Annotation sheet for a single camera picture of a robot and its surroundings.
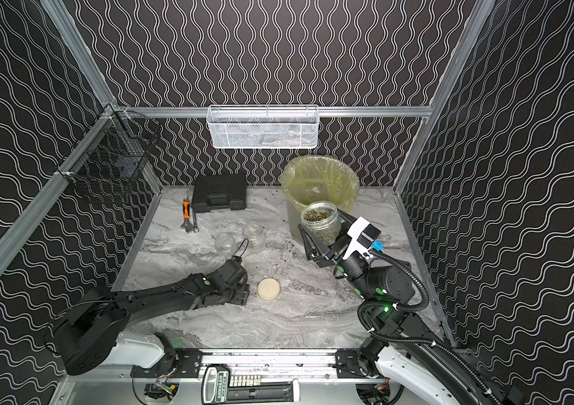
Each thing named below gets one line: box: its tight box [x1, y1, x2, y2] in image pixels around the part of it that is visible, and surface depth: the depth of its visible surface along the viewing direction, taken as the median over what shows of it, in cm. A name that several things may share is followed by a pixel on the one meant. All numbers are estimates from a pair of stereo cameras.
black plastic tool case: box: [191, 173, 247, 214], surface depth 112 cm
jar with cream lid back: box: [300, 200, 342, 247], surface depth 52 cm
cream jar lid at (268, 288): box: [257, 277, 281, 301], surface depth 90 cm
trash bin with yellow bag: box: [280, 154, 360, 244], surface depth 95 cm
